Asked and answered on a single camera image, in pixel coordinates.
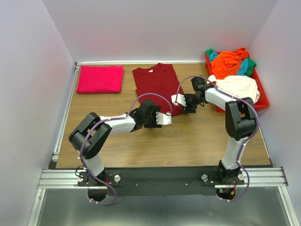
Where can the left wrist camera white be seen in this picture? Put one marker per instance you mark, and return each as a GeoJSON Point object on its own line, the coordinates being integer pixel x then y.
{"type": "Point", "coordinates": [163, 118]}

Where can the orange t shirt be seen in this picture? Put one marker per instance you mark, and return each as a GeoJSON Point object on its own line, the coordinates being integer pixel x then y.
{"type": "Point", "coordinates": [225, 63]}

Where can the red plastic bin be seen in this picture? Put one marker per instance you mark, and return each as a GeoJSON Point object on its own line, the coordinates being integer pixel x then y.
{"type": "Point", "coordinates": [262, 102]}

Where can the folded pink t shirt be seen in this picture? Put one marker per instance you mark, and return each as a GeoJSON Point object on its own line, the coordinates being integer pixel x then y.
{"type": "Point", "coordinates": [100, 79]}

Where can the aluminium rail frame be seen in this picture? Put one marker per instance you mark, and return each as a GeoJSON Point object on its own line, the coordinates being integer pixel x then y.
{"type": "Point", "coordinates": [62, 203]}

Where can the white t shirt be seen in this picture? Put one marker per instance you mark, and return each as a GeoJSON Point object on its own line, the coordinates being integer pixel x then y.
{"type": "Point", "coordinates": [238, 85]}

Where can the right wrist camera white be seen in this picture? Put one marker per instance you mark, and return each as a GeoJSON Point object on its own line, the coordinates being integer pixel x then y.
{"type": "Point", "coordinates": [178, 99]}

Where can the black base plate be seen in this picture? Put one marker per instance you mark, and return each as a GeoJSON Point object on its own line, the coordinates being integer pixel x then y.
{"type": "Point", "coordinates": [163, 181]}

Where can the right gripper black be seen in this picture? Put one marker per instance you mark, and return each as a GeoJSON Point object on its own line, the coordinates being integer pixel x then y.
{"type": "Point", "coordinates": [186, 109]}

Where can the dark red t shirt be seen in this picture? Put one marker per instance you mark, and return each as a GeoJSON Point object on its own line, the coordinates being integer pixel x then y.
{"type": "Point", "coordinates": [160, 79]}

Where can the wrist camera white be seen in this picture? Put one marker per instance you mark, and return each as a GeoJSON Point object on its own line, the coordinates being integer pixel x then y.
{"type": "Point", "coordinates": [163, 118]}
{"type": "Point", "coordinates": [178, 99]}

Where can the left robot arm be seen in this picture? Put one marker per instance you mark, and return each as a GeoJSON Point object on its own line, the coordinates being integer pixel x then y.
{"type": "Point", "coordinates": [90, 135]}

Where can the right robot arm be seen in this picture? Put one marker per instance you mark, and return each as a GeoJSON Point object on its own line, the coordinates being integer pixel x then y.
{"type": "Point", "coordinates": [241, 121]}

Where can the green t shirt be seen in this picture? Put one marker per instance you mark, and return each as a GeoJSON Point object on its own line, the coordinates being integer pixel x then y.
{"type": "Point", "coordinates": [245, 60]}

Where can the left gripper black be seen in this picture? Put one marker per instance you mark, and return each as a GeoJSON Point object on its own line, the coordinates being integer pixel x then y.
{"type": "Point", "coordinates": [154, 125]}

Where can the teal t shirt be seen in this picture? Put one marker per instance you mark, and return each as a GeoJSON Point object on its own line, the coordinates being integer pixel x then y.
{"type": "Point", "coordinates": [244, 67]}

